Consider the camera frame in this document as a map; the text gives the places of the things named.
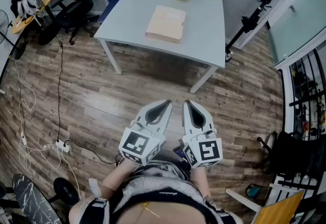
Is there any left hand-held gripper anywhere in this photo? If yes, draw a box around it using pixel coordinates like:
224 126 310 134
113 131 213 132
118 99 174 166

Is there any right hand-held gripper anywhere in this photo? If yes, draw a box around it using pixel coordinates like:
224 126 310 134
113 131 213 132
181 99 224 169

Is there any beige folder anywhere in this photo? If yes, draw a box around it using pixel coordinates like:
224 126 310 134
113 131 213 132
145 5 186 44

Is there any person's left forearm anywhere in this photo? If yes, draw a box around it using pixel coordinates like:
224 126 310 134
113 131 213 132
101 158 137 200

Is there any person's right forearm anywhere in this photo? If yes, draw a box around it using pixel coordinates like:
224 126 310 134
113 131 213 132
191 165 212 202

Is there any person's own torso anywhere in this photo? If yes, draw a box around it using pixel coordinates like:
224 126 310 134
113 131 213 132
68 155 244 224

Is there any teal bag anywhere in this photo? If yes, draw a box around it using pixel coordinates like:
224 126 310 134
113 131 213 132
245 183 268 206

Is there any white power strip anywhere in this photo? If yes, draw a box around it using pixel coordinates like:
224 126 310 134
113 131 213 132
55 139 72 154

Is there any black mesh chair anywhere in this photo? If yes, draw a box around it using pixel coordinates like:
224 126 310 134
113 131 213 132
253 130 326 194

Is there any yellow wooden board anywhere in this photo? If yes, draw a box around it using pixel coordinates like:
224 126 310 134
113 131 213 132
251 189 306 224

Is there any black round base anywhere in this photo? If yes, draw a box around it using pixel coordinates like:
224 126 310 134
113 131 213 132
48 177 80 207

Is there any grey square table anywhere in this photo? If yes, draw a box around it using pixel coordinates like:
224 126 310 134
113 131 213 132
93 0 227 94

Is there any black metal rack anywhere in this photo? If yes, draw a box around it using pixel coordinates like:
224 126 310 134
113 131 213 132
288 48 326 142

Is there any black tripod stand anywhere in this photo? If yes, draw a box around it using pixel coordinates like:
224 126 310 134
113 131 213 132
225 0 308 59

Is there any black office chair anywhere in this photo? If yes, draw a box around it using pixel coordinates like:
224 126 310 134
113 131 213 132
38 0 95 46

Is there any white headset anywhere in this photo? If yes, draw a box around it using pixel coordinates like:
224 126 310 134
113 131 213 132
16 0 43 19

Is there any black floor fan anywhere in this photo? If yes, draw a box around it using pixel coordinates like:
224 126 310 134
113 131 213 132
0 9 28 61

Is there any white frame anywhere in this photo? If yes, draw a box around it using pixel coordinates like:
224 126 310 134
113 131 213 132
225 187 263 213

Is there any black cable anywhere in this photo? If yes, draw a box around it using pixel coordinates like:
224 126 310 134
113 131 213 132
56 37 120 165

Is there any white cable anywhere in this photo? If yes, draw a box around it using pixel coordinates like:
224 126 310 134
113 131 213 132
9 57 82 201

